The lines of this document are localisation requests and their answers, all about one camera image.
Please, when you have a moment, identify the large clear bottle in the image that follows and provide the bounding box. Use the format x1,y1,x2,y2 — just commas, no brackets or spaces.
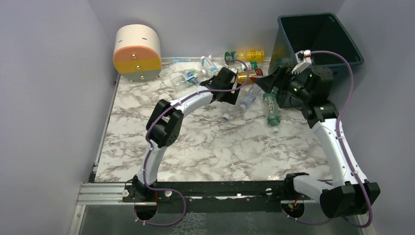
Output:
222,95,241,121

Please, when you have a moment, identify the clear bottle purple-blue label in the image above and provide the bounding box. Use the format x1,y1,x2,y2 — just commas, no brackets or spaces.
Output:
239,85,262,110

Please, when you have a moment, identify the crushed clear bottle blue-green label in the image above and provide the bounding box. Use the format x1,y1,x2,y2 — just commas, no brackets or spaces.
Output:
171,70,206,90

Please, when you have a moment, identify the green tea bottle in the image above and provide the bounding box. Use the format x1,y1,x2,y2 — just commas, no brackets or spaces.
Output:
262,92,281,133

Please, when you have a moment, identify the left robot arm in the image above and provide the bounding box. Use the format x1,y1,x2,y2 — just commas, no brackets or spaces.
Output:
132,67,241,200

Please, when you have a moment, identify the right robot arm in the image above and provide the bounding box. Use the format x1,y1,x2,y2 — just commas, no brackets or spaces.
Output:
255,66,380,218

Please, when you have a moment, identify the dark green plastic bin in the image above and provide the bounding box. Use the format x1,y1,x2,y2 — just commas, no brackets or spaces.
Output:
268,13,365,109

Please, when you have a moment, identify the tall clear bottle blue label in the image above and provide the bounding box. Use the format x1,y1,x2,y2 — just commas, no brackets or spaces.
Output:
201,56,219,78

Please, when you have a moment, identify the amber tea bottle red label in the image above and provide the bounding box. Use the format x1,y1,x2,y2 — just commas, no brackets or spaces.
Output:
237,69,264,84

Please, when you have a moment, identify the clear bottle green cap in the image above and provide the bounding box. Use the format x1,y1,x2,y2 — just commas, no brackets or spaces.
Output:
238,61,258,72

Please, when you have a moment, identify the yellow bottle green label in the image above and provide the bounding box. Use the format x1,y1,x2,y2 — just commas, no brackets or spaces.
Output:
224,50,265,63

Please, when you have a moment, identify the round pastel drawer cabinet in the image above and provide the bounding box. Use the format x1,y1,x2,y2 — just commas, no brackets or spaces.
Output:
113,24,162,82

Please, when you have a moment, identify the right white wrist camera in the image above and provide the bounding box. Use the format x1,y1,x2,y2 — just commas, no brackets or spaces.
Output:
292,50,312,74

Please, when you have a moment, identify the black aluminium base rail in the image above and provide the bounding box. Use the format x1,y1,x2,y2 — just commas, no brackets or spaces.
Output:
76,180,365,213

